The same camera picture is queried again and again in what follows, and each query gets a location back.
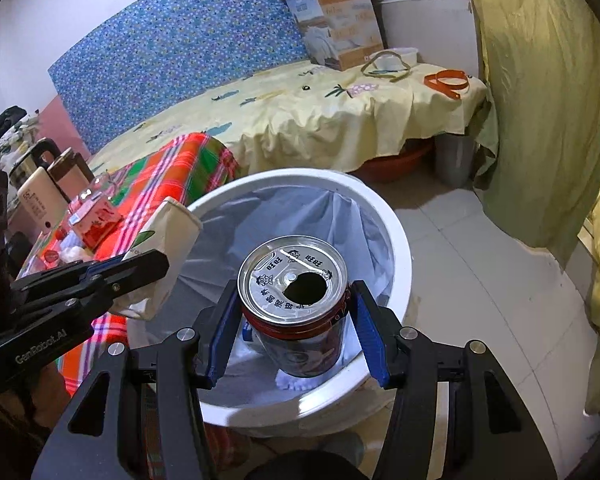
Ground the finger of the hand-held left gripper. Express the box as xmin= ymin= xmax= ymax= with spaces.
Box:
xmin=9 ymin=284 xmax=124 ymax=332
xmin=10 ymin=248 xmax=170 ymax=302

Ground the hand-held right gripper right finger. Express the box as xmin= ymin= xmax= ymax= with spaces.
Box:
xmin=347 ymin=280 xmax=576 ymax=480

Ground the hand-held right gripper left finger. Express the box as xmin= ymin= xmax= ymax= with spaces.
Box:
xmin=30 ymin=282 xmax=246 ymax=480

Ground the cream carton with green print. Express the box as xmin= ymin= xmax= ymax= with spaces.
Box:
xmin=112 ymin=197 xmax=203 ymax=321

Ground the red metal drink can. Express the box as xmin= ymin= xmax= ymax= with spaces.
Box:
xmin=236 ymin=235 xmax=351 ymax=379

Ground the white round trash bin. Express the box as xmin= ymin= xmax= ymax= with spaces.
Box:
xmin=127 ymin=170 xmax=414 ymax=441

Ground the person's left forearm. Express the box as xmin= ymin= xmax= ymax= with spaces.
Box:
xmin=0 ymin=385 xmax=66 ymax=480

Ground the red white milk carton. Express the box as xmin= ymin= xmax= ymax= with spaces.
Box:
xmin=70 ymin=190 xmax=123 ymax=250

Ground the white crumpled tissue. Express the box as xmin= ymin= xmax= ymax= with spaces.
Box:
xmin=60 ymin=242 xmax=93 ymax=264

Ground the pale blue waffle cloth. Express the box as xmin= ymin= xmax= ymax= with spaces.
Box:
xmin=275 ymin=367 xmax=326 ymax=392

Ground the red green plaid tablecloth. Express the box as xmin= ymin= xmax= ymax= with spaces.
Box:
xmin=15 ymin=132 xmax=261 ymax=480

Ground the brown thermos cup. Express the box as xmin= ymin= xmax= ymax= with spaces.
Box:
xmin=46 ymin=147 xmax=95 ymax=201

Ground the cream electric kettle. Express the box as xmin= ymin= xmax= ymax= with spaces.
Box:
xmin=10 ymin=166 xmax=63 ymax=231

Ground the pineapple print cloth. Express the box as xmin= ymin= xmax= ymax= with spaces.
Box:
xmin=0 ymin=115 xmax=46 ymax=161

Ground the red plastic basin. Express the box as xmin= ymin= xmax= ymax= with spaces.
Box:
xmin=362 ymin=140 xmax=436 ymax=183

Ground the black bag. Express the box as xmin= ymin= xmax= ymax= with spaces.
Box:
xmin=0 ymin=105 xmax=31 ymax=141

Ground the grey plastic bin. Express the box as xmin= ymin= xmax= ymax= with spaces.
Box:
xmin=434 ymin=132 xmax=476 ymax=186

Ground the blue floral headboard cover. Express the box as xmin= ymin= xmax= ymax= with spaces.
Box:
xmin=47 ymin=0 xmax=331 ymax=156

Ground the yellow printed bed sheet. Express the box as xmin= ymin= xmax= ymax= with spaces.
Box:
xmin=87 ymin=62 xmax=498 ymax=201

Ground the yellow-green curtain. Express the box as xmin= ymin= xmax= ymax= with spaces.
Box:
xmin=425 ymin=0 xmax=600 ymax=416

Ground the white bowl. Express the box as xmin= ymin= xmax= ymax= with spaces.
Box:
xmin=367 ymin=47 xmax=420 ymax=73

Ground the white cabinet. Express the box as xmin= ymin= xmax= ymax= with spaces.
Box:
xmin=380 ymin=0 xmax=481 ymax=81

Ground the printed cardboard box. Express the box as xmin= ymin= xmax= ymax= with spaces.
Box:
xmin=280 ymin=0 xmax=386 ymax=71

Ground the steel kettle with black handle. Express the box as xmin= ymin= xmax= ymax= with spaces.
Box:
xmin=7 ymin=137 xmax=61 ymax=186

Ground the orange strap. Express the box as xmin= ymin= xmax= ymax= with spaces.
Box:
xmin=424 ymin=70 xmax=468 ymax=100

